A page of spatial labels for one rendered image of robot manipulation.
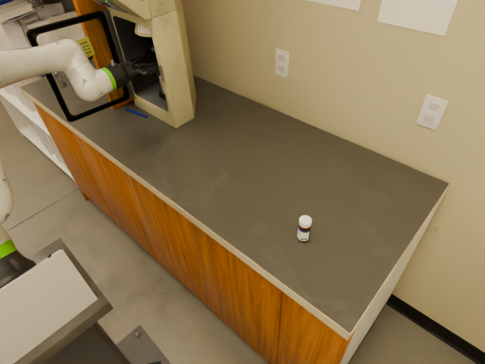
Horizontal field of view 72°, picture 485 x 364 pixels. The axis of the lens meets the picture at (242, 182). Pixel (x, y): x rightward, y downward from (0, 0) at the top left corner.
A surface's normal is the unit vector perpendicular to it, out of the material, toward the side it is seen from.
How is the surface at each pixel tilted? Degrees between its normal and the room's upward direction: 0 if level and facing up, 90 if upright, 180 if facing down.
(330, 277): 0
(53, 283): 90
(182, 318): 0
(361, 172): 0
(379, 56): 90
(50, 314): 90
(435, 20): 90
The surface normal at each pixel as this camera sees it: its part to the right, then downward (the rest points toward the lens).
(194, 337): -0.04, -0.72
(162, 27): 0.74, 0.44
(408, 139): -0.67, 0.54
